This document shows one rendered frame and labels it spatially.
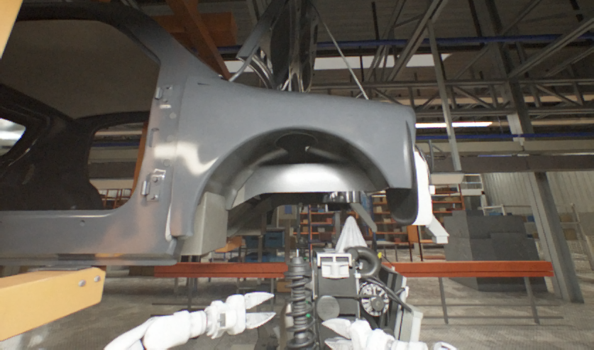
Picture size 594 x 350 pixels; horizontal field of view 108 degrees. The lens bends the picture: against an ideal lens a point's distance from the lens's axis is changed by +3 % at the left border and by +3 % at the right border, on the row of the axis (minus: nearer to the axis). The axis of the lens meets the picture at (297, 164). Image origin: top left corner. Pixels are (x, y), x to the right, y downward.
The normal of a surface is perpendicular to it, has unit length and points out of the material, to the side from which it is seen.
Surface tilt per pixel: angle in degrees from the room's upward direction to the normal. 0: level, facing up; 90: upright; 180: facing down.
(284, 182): 90
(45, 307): 90
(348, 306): 90
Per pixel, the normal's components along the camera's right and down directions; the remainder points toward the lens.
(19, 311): 1.00, -0.02
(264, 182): -0.11, -0.25
